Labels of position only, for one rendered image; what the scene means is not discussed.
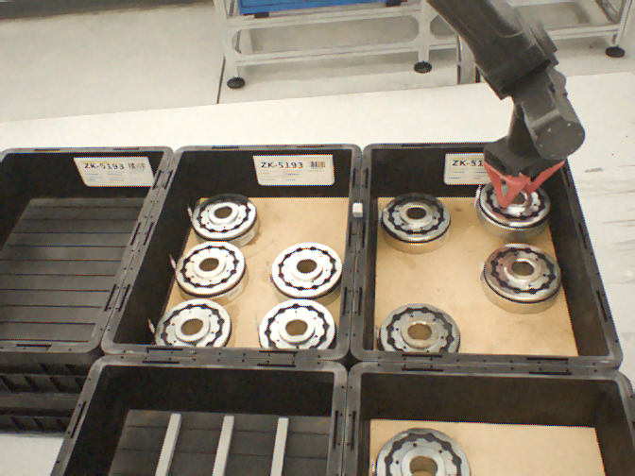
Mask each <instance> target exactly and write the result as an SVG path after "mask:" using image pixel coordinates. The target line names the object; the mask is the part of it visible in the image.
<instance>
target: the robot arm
mask: <svg viewBox="0 0 635 476"><path fill-rule="evenodd" d="M425 1H426V2H427V4H428V5H429V6H430V7H431V8H432V9H433V10H434V11H435V12H436V13H437V14H438V15H439V16H440V17H441V18H442V19H443V20H444V21H445V22H446V23H447V24H448V25H449V26H450V27H451V29H452V30H453V31H454V32H455V33H456V34H457V35H458V36H459V37H460V38H461V39H462V41H463V43H464V44H465V47H466V49H467V51H468V53H469V55H470V56H471V58H472V60H473V62H474V63H475V65H476V67H477V69H478V71H479V74H480V75H481V76H482V78H483V79H484V80H485V81H486V82H487V83H488V85H489V86H490V88H491V89H492V90H493V91H494V93H495V94H496V95H497V97H498V98H499V99H500V100H501V101H502V100H504V99H505V98H507V97H511V100H512V102H513V110H512V114H511V119H510V123H509V128H508V133H507V135H506V136H504V137H502V138H500V139H498V140H496V141H494V142H492V143H490V144H487V145H485V149H484V160H483V165H484V167H485V169H486V171H487V173H488V175H489V178H490V180H491V182H492V184H493V187H494V191H495V194H496V197H497V200H498V203H499V204H500V205H501V206H502V207H504V208H506V207H507V206H508V205H509V204H510V203H511V202H512V200H513V199H514V198H515V197H516V195H517V194H518V193H519V192H520V191H521V190H522V189H525V190H526V191H527V192H529V193H530V194H532V193H533V192H534V191H535V190H536V189H537V188H538V187H539V186H540V185H541V184H542V183H543V182H545V181H546V180H547V179H548V178H549V177H550V176H551V175H552V174H553V173H555V172H556V171H557V170H558V169H559V168H560V166H561V165H562V164H564V161H565V158H566V157H569V156H571V155H572V154H574V153H575V152H576V151H577V150H578V149H579V148H580V147H581V146H582V145H583V143H584V141H585V137H586V133H585V129H584V127H583V126H582V124H581V122H580V120H579V118H578V116H577V114H576V113H575V110H574V108H573V106H572V104H571V102H570V100H569V99H568V97H567V95H568V93H567V91H566V89H565V86H566V82H567V79H566V77H565V75H564V74H562V73H561V72H560V71H558V70H556V68H555V66H557V65H558V64H559V62H558V59H557V57H556V55H555V54H554V53H555V52H557V51H558V49H557V48H556V46H555V44H554V42H553V40H552V38H551V37H550V35H549V34H548V32H547V30H546V29H545V27H544V26H543V24H542V23H541V21H540V20H538V21H537V22H536V23H534V22H533V23H532V24H530V25H529V24H528V23H527V21H526V20H525V19H524V17H523V16H522V14H521V13H520V12H519V11H518V10H517V9H516V8H515V9H513V8H512V7H511V6H510V5H509V3H507V2H504V1H501V0H425ZM520 173H522V175H519V174H520ZM538 174H540V175H539V176H538V177H537V178H536V179H535V180H534V181H533V182H532V183H530V178H533V177H535V176H536V175H538ZM500 177H502V178H503V179H504V180H505V181H506V185H507V186H508V187H509V189H508V191H507V194H506V196H505V197H504V196H503V190H502V184H501V179H500Z"/></svg>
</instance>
